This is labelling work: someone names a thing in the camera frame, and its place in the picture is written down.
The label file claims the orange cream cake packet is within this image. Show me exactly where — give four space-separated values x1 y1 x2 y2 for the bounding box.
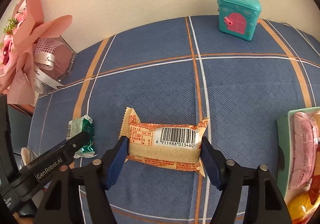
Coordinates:
119 107 209 176

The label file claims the pink paper flower bouquet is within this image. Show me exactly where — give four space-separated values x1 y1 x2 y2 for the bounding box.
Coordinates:
1 0 73 104

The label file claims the yellow snack bag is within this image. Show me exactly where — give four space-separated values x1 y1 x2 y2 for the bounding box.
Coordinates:
288 191 319 222

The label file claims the teal toy house box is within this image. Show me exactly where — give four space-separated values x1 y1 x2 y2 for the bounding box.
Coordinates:
217 0 262 41

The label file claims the green rimmed snack tray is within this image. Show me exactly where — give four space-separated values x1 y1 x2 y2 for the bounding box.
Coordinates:
277 107 319 223

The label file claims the small white clear packet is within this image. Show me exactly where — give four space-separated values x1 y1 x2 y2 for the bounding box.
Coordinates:
21 147 37 166

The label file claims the clear hexagonal vase base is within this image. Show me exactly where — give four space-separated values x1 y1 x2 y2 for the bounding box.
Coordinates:
34 37 76 89

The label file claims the white power cable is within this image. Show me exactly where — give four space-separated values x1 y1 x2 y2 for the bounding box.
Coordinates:
282 23 320 50

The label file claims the pink snack packet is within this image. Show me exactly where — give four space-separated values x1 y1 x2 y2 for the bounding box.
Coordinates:
289 111 319 190

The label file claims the small green white snack packet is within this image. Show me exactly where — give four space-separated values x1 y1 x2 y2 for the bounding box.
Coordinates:
66 115 95 159

